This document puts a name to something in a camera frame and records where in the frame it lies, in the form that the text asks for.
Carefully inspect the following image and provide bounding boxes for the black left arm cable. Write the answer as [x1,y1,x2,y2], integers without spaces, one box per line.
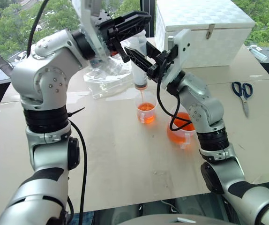
[26,0,89,225]

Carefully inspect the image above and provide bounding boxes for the dark bottle with black cap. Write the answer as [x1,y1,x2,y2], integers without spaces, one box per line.
[0,51,14,76]

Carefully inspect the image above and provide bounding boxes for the packaged clear syringe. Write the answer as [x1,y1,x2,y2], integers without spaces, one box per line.
[247,45,269,63]

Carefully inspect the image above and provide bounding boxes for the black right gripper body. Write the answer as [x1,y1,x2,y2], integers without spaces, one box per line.
[147,44,179,84]

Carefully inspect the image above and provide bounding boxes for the large clear plastic syringe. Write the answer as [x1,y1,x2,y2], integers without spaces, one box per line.
[130,30,149,105]

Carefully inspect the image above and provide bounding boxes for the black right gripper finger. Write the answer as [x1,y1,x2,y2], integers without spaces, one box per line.
[123,45,156,73]
[145,37,164,58]

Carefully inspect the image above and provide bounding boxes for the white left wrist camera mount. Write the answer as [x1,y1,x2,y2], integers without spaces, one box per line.
[71,0,110,64]

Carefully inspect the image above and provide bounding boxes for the blue handled scissors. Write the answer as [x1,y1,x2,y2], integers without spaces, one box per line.
[231,81,254,118]

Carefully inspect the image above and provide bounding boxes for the white checkered storage box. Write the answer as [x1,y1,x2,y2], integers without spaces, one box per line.
[155,0,256,69]

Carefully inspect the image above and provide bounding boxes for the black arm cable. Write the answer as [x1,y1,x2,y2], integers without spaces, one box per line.
[26,0,89,225]
[157,56,193,132]

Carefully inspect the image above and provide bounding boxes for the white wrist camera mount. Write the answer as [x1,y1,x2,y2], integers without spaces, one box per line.
[160,29,192,89]
[71,0,110,64]

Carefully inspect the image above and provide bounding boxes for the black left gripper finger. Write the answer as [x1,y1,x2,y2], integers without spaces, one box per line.
[112,38,131,63]
[107,10,153,40]

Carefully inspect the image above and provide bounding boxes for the large cup with red liquid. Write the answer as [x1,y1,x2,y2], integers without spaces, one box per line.
[166,105,198,150]

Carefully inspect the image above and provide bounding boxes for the black cable tie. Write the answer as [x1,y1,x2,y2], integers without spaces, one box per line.
[67,107,86,118]

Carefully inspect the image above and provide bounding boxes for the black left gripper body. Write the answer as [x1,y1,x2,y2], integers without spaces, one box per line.
[91,10,117,53]

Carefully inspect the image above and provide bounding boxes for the clear plastic bag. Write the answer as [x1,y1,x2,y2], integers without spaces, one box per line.
[82,38,135,100]

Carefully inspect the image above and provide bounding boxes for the small cup with red liquid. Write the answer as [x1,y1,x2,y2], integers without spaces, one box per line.
[135,91,158,125]

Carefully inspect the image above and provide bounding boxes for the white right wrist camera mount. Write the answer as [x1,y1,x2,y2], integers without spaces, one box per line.
[160,29,192,89]

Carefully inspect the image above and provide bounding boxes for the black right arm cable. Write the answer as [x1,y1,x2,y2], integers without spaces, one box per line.
[157,56,193,132]

